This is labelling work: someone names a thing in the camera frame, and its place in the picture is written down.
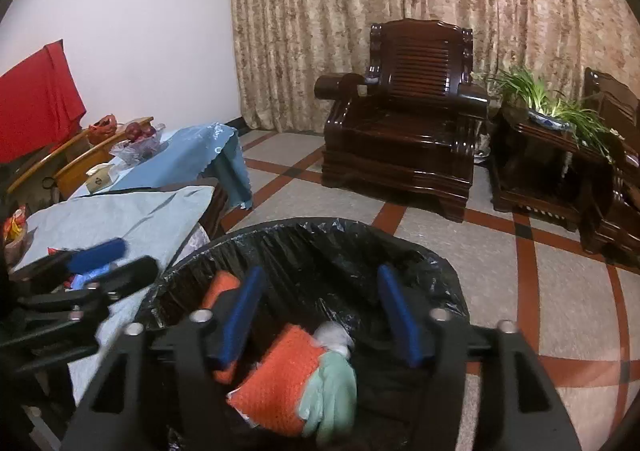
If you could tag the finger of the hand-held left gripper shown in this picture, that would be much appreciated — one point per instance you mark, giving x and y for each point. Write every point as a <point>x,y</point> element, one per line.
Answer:
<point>97,253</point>
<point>130,271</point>

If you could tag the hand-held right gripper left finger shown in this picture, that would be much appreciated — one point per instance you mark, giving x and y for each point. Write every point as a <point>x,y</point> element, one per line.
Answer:
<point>240,316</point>

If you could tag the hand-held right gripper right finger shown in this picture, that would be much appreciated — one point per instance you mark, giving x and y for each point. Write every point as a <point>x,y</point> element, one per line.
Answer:
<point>400,316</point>

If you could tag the blue plastic shoe cover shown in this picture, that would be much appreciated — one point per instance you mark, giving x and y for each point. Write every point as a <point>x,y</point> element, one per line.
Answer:
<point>90,277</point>

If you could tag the orange foam mesh piece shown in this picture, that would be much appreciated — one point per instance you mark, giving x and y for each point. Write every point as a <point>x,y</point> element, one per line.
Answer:
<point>220,283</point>
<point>280,376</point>

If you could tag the white tissue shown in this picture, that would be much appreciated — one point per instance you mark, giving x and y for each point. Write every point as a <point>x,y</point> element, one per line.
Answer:
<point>332,336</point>

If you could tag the green glove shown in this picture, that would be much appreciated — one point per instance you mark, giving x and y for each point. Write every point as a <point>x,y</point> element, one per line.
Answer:
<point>330,391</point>

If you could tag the bin with black bag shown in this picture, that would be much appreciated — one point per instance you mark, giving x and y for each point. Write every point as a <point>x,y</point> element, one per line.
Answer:
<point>320,251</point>

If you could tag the grey-blue towel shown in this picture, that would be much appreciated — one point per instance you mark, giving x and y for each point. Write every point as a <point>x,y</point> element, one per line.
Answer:
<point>150,216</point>

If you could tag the beige tissue box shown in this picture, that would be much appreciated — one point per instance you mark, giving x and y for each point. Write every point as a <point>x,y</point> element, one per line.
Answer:
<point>99,180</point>

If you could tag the white floral bed sheet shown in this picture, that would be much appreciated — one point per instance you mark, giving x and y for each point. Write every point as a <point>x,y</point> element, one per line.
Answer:
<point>197,241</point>

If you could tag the light wooden cabinet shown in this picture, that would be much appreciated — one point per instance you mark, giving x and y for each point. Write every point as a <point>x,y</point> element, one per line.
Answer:
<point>75,171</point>

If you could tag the red and yellow snack bag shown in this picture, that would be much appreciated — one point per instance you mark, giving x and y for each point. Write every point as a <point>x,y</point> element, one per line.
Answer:
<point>15,226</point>

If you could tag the dark wooden coffee table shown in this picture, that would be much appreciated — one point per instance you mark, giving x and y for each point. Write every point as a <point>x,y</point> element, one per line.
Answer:
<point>217,206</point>

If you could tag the glass fruit bowl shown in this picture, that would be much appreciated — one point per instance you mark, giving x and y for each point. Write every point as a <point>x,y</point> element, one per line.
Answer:
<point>140,148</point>

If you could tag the red plastic bag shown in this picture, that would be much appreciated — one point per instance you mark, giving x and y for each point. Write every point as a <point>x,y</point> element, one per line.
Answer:
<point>102,127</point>

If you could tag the red apple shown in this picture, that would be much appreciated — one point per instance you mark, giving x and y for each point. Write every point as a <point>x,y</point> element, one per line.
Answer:
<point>133,131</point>
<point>149,131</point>

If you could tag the blue tablecloth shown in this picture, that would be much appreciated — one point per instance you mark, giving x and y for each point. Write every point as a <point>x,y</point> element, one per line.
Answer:
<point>190,151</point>

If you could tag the red cloth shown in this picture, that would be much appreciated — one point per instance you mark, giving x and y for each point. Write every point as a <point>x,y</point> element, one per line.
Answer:
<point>35,101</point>

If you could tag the dark wooden armchair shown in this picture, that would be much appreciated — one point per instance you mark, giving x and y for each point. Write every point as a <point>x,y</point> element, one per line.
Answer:
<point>395,141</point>
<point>615,211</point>

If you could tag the dark wooden side table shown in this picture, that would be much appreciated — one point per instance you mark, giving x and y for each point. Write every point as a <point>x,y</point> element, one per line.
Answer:
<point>540,176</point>

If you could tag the green potted plant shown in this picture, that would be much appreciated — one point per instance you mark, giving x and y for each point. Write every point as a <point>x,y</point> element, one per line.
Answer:
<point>545,118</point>

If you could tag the beige patterned curtain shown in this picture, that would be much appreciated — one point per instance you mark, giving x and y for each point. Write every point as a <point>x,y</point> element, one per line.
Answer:
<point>400,21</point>

